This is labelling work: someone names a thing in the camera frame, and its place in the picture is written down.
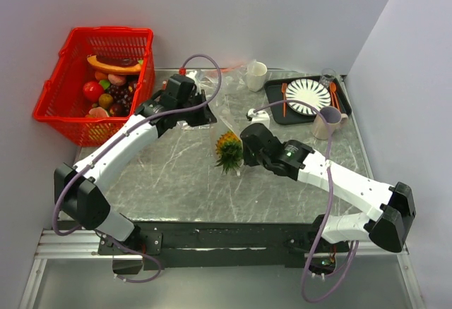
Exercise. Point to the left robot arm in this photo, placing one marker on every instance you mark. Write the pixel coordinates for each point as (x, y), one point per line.
(79, 190)

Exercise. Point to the toy papaya slice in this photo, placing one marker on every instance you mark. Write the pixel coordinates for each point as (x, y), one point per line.
(118, 66)

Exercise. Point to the red plastic basket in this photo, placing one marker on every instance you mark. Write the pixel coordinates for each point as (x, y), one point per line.
(102, 74)

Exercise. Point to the toy grapes bunch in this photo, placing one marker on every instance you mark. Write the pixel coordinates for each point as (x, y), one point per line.
(123, 94)

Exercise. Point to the toy red apple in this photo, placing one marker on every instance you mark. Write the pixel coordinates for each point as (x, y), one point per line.
(92, 91)

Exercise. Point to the black tray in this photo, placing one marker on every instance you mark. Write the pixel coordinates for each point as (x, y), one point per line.
(273, 92)

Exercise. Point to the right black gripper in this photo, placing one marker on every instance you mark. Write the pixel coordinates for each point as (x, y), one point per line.
(248, 159)

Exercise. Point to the beige purple mug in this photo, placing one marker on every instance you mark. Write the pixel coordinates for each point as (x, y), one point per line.
(327, 121)

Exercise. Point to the crumpled clear bag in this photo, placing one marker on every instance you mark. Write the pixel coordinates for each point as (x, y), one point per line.
(234, 79)

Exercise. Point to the orange fork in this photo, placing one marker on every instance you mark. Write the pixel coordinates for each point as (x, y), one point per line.
(283, 99)

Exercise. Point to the toy peach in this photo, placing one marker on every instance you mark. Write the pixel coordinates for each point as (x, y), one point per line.
(117, 80)

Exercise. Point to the toy pineapple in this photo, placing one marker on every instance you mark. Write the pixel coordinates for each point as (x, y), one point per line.
(229, 151)

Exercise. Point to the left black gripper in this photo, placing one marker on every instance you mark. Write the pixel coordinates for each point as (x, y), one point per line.
(206, 116)

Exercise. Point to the clear glass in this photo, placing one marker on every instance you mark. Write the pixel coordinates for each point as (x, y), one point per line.
(327, 77)

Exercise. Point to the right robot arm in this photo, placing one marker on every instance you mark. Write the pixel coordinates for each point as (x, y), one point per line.
(386, 212)

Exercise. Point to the striped white plate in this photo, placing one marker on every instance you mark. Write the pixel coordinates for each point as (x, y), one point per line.
(309, 92)

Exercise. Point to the black base frame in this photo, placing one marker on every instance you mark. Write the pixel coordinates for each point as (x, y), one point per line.
(217, 244)

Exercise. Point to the polka dot zip bag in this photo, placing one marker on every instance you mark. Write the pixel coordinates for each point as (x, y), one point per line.
(225, 123)

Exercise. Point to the orange spoon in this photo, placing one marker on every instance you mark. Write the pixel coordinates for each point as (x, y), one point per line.
(334, 97)

